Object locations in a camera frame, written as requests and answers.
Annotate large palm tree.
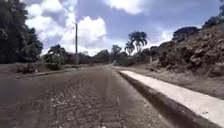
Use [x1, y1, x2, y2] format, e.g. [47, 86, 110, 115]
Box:
[128, 30, 148, 54]

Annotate pale concrete kerb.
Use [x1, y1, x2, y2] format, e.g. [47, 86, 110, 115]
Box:
[14, 67, 78, 80]

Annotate tall utility pole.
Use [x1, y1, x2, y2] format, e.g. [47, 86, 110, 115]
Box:
[74, 22, 80, 68]

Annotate group of dark trees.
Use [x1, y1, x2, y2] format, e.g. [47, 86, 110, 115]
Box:
[0, 0, 44, 65]

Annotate raised sidewalk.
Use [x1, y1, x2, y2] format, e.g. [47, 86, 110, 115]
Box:
[119, 69, 224, 128]

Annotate dark stone kerb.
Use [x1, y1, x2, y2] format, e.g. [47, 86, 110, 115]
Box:
[113, 66, 222, 128]

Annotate rocky earth bank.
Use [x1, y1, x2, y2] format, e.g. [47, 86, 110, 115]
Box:
[133, 22, 224, 100]

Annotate row of distant trees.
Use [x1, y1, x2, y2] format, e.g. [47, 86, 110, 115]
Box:
[65, 44, 134, 66]

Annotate trees atop bank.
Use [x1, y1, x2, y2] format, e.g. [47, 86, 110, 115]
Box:
[171, 13, 224, 42]

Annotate low palm tree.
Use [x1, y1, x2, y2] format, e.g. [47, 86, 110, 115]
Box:
[46, 44, 68, 66]

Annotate brown brick paved road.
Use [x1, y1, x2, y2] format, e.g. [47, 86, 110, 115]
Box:
[0, 64, 183, 128]

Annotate small palm tree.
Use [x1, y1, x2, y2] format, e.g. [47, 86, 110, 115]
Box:
[124, 39, 136, 57]

